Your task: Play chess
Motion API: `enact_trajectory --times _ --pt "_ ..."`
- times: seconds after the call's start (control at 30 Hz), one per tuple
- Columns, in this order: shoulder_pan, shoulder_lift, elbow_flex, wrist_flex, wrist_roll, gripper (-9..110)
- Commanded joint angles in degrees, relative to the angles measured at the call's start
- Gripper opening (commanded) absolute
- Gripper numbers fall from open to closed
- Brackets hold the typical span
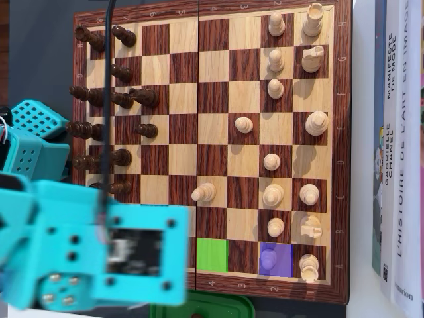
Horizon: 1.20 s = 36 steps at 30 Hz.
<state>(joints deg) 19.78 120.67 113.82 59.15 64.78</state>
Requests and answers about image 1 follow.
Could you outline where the art history book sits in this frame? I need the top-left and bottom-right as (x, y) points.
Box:
(390, 0), (424, 318)

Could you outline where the light wooden king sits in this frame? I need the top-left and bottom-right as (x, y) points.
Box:
(305, 111), (330, 137)

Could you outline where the dark wooden queen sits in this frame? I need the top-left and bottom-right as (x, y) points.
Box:
(72, 154), (102, 172)

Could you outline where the green plastic container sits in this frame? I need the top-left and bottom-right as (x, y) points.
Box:
(149, 290), (256, 318)

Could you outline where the light wooden pawn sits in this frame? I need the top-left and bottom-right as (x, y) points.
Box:
(234, 117), (254, 134)
(268, 12), (286, 37)
(267, 79), (285, 100)
(267, 217), (286, 238)
(260, 250), (278, 271)
(263, 153), (282, 172)
(268, 49), (286, 73)

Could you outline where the black camera cable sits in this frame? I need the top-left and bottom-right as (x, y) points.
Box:
(98, 0), (119, 215)

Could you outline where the dark wooden knight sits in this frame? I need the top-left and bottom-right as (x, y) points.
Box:
(129, 87), (160, 108)

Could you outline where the dark wooden king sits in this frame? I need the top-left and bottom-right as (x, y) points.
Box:
(65, 121), (105, 142)

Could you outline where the wooden folding chessboard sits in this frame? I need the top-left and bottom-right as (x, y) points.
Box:
(71, 0), (352, 305)

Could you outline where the light wooden rook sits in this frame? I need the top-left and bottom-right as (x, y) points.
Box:
(299, 254), (320, 284)
(302, 2), (324, 38)

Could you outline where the light wooden bishop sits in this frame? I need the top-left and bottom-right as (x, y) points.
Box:
(191, 182), (217, 203)
(299, 184), (321, 205)

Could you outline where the dark wooden pawn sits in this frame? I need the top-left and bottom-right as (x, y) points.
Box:
(111, 25), (137, 48)
(111, 91), (134, 109)
(110, 64), (134, 84)
(108, 180), (133, 196)
(109, 148), (133, 168)
(134, 123), (159, 139)

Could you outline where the light wooden queen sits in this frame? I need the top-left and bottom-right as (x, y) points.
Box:
(262, 184), (285, 207)

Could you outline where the Gabrielle Chanel book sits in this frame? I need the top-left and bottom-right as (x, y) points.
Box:
(370, 0), (403, 299)

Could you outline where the dark wooden rook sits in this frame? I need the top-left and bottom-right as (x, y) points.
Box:
(74, 26), (107, 52)

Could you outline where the light wooden knight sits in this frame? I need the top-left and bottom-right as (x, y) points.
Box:
(301, 45), (325, 74)
(300, 214), (323, 239)

